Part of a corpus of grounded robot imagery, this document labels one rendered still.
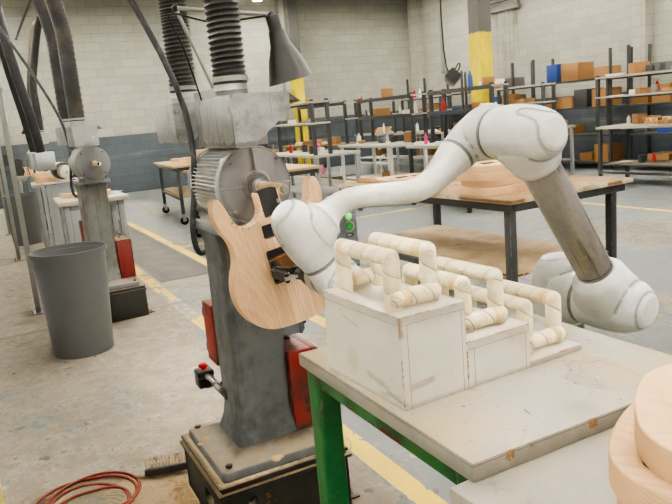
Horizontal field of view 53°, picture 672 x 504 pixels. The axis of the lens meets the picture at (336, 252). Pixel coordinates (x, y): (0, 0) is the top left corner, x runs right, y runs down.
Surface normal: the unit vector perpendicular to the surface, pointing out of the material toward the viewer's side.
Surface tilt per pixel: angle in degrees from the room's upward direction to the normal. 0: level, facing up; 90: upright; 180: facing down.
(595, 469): 0
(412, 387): 90
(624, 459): 0
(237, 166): 84
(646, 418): 0
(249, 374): 90
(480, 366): 90
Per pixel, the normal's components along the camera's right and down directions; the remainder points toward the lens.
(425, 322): 0.51, 0.13
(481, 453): -0.08, -0.98
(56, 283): -0.07, 0.26
